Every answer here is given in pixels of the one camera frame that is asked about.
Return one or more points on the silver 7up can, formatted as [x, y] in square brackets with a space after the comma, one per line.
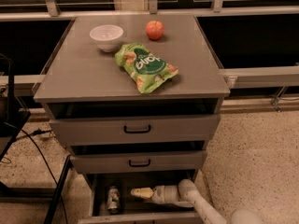
[113, 200]

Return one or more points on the grey top drawer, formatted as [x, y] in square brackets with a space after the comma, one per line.
[157, 129]

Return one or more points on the grey middle drawer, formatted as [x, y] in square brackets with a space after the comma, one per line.
[138, 162]

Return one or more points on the red apple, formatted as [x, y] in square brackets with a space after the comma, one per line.
[154, 30]

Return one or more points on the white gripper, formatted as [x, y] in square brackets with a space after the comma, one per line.
[161, 193]

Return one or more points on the black stand frame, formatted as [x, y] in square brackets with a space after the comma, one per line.
[9, 125]

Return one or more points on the green snack bag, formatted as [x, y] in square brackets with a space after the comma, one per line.
[148, 71]

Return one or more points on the metal window railing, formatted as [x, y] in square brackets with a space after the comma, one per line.
[256, 40]

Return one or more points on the white ceramic bowl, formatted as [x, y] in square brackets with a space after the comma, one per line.
[107, 37]

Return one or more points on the grey bottom drawer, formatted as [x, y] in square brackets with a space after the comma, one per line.
[134, 210]

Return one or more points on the grey drawer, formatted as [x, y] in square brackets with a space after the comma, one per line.
[134, 210]
[138, 162]
[157, 129]

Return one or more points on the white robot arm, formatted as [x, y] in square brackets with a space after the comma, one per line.
[186, 194]

